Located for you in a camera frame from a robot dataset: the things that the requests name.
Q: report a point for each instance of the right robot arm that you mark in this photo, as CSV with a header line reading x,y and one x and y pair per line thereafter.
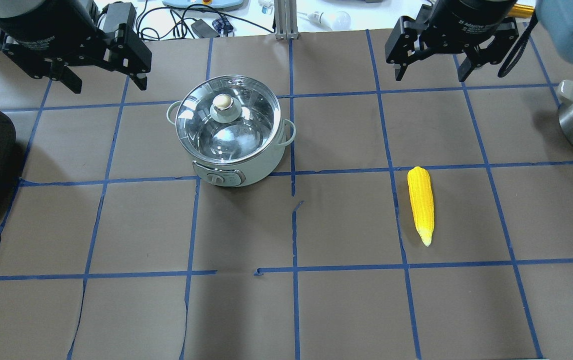
x,y
556,16

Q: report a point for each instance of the aluminium frame post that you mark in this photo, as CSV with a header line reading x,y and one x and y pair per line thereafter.
x,y
285,20

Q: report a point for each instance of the yellow corn cob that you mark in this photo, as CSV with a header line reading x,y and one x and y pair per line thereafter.
x,y
420,192

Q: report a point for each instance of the pale green electric pot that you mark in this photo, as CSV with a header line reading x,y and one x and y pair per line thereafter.
x,y
249,172

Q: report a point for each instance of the white light bulb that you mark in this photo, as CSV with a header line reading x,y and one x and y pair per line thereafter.
x,y
335,20

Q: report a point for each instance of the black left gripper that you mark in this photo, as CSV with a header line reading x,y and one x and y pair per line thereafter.
x,y
36,20

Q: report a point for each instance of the glass pot lid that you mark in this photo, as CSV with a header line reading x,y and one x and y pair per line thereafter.
x,y
227,119

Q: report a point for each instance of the black power adapter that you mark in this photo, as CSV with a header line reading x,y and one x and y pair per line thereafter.
x,y
203,30

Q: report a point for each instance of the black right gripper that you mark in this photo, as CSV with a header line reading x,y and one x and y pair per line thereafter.
x,y
471,20

